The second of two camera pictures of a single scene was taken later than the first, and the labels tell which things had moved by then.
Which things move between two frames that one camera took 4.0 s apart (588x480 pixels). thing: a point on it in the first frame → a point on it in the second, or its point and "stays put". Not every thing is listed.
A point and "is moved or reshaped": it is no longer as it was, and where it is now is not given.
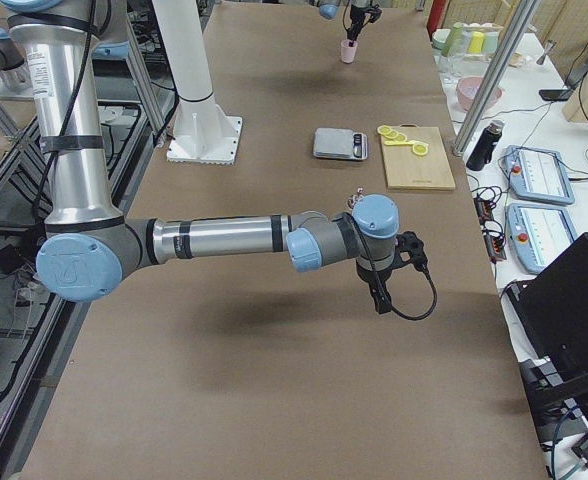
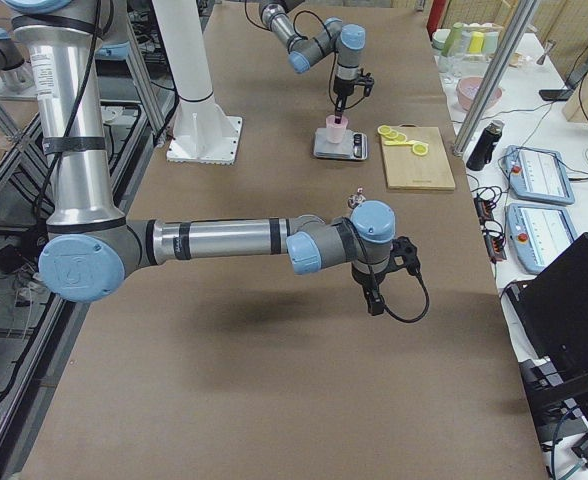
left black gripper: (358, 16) → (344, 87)
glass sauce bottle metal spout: (351, 201) stays put
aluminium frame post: (493, 76) stays put
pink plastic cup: (348, 52) is moved or reshaped
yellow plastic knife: (394, 143) stays put
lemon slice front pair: (420, 149) stays put
